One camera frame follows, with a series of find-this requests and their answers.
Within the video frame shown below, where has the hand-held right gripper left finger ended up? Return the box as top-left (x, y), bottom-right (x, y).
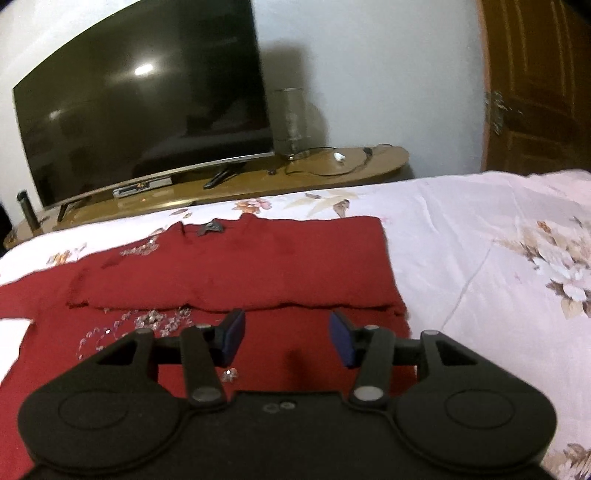
top-left (95, 308), bottom-right (247, 411)

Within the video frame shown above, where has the wooden television stand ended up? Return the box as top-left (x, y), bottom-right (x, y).
top-left (2, 145), bottom-right (411, 250)

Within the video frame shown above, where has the brass door lock plate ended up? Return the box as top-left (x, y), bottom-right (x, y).
top-left (487, 90), bottom-right (522, 136)

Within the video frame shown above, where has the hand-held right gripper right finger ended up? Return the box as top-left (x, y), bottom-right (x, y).
top-left (328, 309), bottom-right (482, 411)

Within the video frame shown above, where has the black cylinder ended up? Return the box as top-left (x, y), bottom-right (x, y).
top-left (17, 190), bottom-right (40, 230)

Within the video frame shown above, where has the floral pink bedsheet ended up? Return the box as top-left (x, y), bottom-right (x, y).
top-left (0, 170), bottom-right (591, 480)

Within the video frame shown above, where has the black cable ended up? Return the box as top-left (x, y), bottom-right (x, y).
top-left (268, 147), bottom-right (393, 177)

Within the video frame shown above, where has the silver set-top box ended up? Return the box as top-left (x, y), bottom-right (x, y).
top-left (113, 178), bottom-right (174, 198)

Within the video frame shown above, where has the brown wooden door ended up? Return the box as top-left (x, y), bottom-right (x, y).
top-left (479, 0), bottom-right (591, 176)

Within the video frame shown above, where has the black flat-screen television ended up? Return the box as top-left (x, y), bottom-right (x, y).
top-left (11, 0), bottom-right (274, 223)

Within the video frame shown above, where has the red embroidered garment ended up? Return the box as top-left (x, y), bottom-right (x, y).
top-left (0, 213), bottom-right (411, 480)

